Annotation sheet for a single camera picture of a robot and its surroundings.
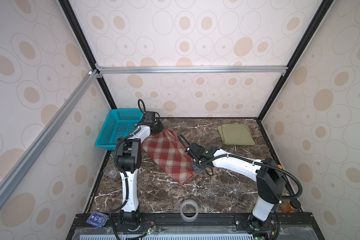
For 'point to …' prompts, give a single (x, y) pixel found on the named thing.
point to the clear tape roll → (187, 202)
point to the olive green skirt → (234, 134)
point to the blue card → (97, 219)
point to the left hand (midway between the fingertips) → (166, 122)
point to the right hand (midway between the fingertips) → (198, 165)
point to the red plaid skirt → (165, 146)
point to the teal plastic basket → (118, 123)
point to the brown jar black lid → (290, 205)
